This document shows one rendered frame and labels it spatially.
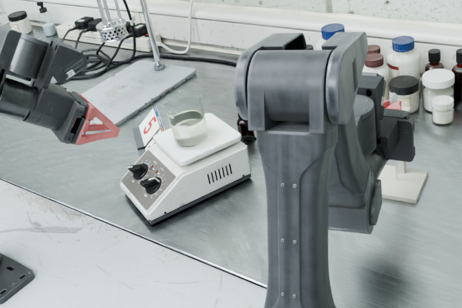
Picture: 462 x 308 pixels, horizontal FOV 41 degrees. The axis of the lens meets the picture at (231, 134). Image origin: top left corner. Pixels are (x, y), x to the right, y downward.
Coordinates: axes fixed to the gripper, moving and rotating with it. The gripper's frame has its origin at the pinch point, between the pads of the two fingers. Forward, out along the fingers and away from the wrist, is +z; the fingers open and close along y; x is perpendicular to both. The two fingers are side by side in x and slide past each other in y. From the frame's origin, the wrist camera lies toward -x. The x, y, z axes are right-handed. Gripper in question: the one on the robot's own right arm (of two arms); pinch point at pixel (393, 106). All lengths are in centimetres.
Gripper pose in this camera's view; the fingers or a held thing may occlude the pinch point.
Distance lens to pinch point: 95.6
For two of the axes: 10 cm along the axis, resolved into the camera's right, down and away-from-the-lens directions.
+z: 4.7, -5.2, 7.2
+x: 1.7, 8.5, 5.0
